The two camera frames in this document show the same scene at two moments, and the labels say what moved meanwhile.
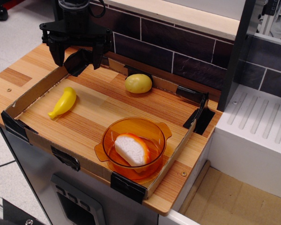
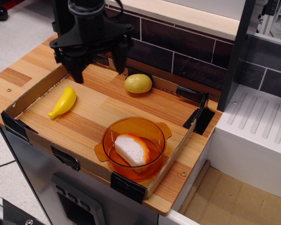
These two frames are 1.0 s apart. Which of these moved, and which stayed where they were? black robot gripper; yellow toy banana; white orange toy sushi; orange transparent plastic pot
Moved: black robot gripper
Stayed: orange transparent plastic pot; white orange toy sushi; yellow toy banana
